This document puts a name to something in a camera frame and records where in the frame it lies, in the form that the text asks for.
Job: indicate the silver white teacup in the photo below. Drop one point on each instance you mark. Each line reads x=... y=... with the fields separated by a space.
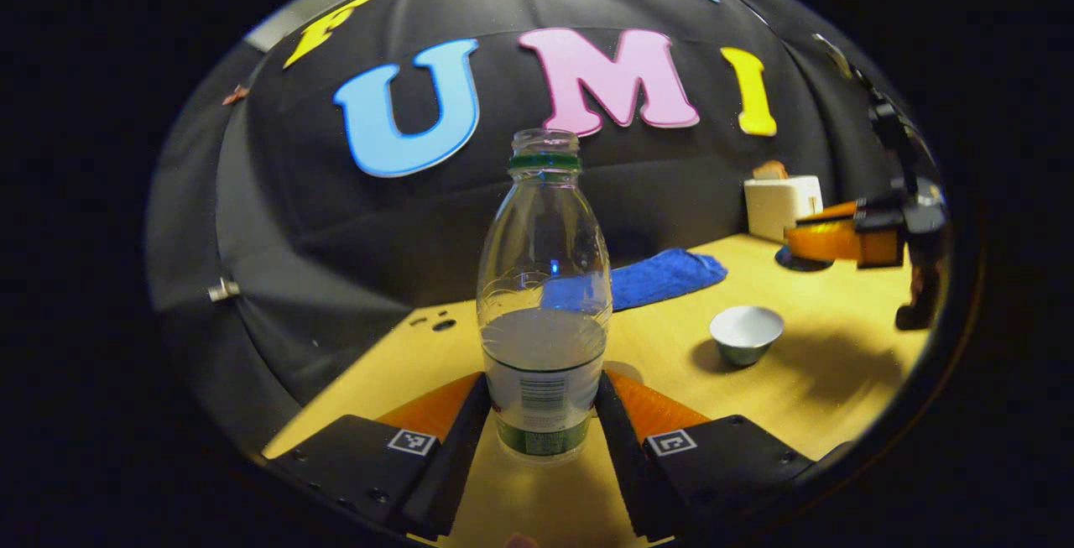
x=745 y=334

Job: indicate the white toaster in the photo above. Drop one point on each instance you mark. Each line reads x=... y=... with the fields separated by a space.
x=780 y=206

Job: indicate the toast bread slice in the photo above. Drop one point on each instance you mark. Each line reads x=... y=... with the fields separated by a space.
x=769 y=169

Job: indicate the orange spring clamp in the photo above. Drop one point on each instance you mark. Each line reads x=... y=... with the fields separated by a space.
x=235 y=95

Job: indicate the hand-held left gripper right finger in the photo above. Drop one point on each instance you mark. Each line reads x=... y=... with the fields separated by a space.
x=625 y=456

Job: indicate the blue towel cloth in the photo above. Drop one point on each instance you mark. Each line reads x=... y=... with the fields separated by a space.
x=667 y=278

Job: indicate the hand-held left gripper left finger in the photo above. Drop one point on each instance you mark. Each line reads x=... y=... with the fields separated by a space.
x=453 y=456

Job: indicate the silver metal clip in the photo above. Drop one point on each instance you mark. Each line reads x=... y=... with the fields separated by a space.
x=222 y=289

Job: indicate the black backdrop cloth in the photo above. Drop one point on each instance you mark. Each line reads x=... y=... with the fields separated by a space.
x=336 y=237

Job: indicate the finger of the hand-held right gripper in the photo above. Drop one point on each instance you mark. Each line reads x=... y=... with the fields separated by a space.
x=826 y=242
x=831 y=211

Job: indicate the clear plastic water bottle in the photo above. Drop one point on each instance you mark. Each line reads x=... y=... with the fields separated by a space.
x=544 y=279

